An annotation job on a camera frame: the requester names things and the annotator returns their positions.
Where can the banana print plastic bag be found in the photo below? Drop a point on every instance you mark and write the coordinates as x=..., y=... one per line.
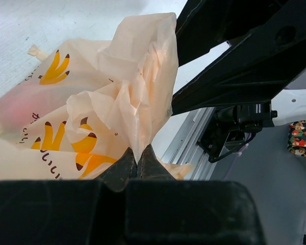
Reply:
x=89, y=101

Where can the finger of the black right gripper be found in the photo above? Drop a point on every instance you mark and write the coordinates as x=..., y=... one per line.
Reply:
x=202, y=25
x=255, y=68

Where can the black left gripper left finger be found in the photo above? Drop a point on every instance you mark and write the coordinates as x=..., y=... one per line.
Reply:
x=66, y=211

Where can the colourful patterned cloth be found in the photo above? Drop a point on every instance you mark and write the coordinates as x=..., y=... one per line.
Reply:
x=297, y=138

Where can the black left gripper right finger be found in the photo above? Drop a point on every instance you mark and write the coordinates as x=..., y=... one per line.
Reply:
x=161, y=210

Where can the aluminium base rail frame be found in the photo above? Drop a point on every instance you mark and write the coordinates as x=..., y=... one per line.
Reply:
x=178, y=142

